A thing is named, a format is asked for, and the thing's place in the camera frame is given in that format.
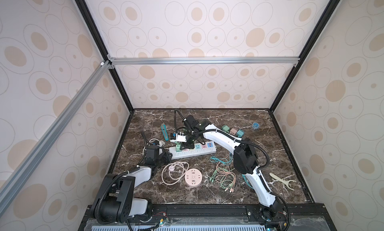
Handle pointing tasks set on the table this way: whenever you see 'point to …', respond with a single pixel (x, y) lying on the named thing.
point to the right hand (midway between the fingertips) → (181, 144)
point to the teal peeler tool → (163, 128)
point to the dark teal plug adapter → (240, 133)
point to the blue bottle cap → (255, 125)
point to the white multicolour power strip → (200, 148)
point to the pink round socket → (193, 177)
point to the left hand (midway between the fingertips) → (175, 152)
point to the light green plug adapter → (178, 148)
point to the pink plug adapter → (233, 131)
